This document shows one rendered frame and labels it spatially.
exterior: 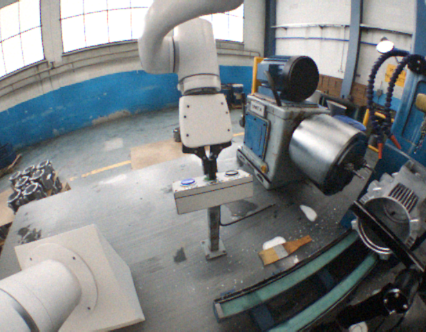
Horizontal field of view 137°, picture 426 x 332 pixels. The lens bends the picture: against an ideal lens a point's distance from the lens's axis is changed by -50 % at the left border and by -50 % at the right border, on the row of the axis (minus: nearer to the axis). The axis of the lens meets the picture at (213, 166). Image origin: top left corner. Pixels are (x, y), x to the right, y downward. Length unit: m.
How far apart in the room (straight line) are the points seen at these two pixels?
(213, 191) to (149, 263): 0.33
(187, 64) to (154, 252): 0.52
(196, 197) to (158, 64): 0.26
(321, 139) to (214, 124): 0.35
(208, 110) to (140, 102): 5.21
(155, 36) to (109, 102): 5.22
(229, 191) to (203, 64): 0.25
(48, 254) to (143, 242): 0.31
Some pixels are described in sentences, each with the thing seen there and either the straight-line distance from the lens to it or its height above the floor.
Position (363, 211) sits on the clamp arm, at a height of 1.02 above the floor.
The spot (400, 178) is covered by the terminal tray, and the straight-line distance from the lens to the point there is 0.55.
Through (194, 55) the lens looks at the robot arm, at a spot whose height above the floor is 1.31.
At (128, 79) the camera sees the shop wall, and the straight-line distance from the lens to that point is 5.41.
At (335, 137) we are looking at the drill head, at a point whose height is 1.13.
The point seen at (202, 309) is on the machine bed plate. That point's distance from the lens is 0.50.
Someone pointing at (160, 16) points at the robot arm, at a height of 1.37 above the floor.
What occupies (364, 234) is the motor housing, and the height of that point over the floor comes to 0.94.
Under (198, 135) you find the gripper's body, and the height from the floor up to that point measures 1.17.
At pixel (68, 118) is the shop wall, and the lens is 5.77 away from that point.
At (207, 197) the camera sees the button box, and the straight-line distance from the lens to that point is 0.34.
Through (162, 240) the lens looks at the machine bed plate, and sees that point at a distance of 0.59.
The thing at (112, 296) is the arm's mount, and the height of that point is 0.91.
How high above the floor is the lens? 1.29
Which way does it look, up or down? 33 degrees down
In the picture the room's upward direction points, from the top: straight up
